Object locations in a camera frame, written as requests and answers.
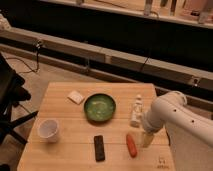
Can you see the green ceramic bowl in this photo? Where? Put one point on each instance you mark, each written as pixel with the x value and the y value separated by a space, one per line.
pixel 99 107

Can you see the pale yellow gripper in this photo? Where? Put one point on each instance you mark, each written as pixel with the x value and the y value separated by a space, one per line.
pixel 147 139

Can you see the black office chair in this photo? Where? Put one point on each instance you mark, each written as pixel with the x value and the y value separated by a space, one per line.
pixel 11 93

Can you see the white squeeze bottle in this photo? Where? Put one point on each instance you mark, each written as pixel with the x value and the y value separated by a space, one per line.
pixel 136 112

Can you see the red-orange pepper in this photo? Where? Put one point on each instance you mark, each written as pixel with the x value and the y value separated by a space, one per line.
pixel 131 146

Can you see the wooden table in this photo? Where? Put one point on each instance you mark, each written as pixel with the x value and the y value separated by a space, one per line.
pixel 74 151

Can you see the black rectangular block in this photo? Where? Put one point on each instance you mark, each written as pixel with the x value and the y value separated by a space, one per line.
pixel 99 148

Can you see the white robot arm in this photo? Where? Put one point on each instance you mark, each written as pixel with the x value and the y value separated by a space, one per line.
pixel 171 108

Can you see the white paper cup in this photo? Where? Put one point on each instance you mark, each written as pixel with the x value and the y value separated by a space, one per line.
pixel 49 130

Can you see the white square sponge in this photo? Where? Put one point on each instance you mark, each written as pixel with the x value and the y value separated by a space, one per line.
pixel 76 97

